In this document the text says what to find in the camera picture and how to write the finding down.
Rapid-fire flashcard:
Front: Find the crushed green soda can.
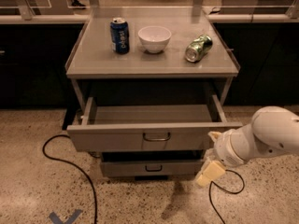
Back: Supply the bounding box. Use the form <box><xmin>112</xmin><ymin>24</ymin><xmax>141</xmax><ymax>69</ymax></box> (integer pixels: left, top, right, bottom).
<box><xmin>185</xmin><ymin>35</ymin><xmax>213</xmax><ymax>63</ymax></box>

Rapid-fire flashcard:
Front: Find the white ceramic bowl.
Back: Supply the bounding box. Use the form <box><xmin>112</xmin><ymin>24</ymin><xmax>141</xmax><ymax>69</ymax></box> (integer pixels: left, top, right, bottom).
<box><xmin>138</xmin><ymin>26</ymin><xmax>172</xmax><ymax>53</ymax></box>

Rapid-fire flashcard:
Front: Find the black shoe in background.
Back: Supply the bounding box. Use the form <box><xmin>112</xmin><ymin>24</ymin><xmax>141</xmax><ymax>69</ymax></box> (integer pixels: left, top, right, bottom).
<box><xmin>71</xmin><ymin>0</ymin><xmax>86</xmax><ymax>9</ymax></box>

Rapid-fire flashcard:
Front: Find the grey top drawer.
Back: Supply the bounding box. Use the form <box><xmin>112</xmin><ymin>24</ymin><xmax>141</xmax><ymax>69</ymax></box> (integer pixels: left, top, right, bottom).
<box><xmin>67</xmin><ymin>97</ymin><xmax>242</xmax><ymax>152</ymax></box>

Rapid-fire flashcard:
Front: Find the grey lower drawer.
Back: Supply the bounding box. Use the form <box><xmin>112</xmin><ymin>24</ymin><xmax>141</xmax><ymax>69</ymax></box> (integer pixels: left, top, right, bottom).
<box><xmin>100</xmin><ymin>150</ymin><xmax>204</xmax><ymax>177</ymax></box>

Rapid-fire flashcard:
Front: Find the metal lower drawer handle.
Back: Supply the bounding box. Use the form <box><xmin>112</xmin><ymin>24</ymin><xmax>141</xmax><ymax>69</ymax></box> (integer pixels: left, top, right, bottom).
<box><xmin>145</xmin><ymin>165</ymin><xmax>163</xmax><ymax>173</ymax></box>

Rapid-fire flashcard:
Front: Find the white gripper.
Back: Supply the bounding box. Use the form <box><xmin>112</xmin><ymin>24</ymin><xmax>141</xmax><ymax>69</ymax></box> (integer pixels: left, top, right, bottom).
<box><xmin>195</xmin><ymin>129</ymin><xmax>252</xmax><ymax>187</ymax></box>

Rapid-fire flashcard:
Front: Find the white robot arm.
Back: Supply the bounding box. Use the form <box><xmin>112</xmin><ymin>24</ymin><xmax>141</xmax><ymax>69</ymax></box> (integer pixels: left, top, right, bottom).
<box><xmin>194</xmin><ymin>106</ymin><xmax>299</xmax><ymax>187</ymax></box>

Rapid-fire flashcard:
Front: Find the metal drawer handle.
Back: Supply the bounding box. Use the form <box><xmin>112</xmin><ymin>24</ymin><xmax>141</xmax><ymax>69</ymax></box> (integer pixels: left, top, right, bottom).
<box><xmin>145</xmin><ymin>165</ymin><xmax>163</xmax><ymax>173</ymax></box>
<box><xmin>143</xmin><ymin>133</ymin><xmax>171</xmax><ymax>142</ymax></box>

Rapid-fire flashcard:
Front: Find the grey drawer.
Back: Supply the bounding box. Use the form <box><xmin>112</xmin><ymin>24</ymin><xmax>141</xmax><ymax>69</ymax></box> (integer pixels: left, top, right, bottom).
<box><xmin>100</xmin><ymin>150</ymin><xmax>204</xmax><ymax>177</ymax></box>
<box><xmin>67</xmin><ymin>97</ymin><xmax>242</xmax><ymax>152</ymax></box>

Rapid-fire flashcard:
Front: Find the black cable on floor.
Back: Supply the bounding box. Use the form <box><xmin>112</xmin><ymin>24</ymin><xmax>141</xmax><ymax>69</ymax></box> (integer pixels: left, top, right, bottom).
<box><xmin>41</xmin><ymin>134</ymin><xmax>99</xmax><ymax>224</ymax></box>
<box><xmin>207</xmin><ymin>169</ymin><xmax>246</xmax><ymax>224</ymax></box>

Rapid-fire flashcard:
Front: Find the metal top drawer handle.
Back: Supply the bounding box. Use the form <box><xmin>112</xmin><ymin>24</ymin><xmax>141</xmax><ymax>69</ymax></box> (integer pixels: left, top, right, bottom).
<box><xmin>143</xmin><ymin>133</ymin><xmax>171</xmax><ymax>142</ymax></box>

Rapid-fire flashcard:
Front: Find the black cable on right floor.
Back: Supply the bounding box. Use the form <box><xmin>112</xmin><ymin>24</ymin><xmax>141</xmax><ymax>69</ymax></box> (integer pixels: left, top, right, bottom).
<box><xmin>207</xmin><ymin>169</ymin><xmax>246</xmax><ymax>224</ymax></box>

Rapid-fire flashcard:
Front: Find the blue Pepsi can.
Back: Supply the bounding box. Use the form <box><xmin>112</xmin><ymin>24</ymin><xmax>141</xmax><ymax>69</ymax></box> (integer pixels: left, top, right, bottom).
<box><xmin>110</xmin><ymin>17</ymin><xmax>130</xmax><ymax>54</ymax></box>

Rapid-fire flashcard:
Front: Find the grey metal drawer cabinet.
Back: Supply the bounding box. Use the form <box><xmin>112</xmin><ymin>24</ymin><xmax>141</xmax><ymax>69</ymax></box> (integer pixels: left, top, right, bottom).
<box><xmin>64</xmin><ymin>6</ymin><xmax>241</xmax><ymax>182</ymax></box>

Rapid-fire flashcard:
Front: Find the black cable on left floor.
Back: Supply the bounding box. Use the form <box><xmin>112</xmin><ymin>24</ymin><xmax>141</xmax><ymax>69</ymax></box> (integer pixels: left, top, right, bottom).
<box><xmin>41</xmin><ymin>134</ymin><xmax>99</xmax><ymax>224</ymax></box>

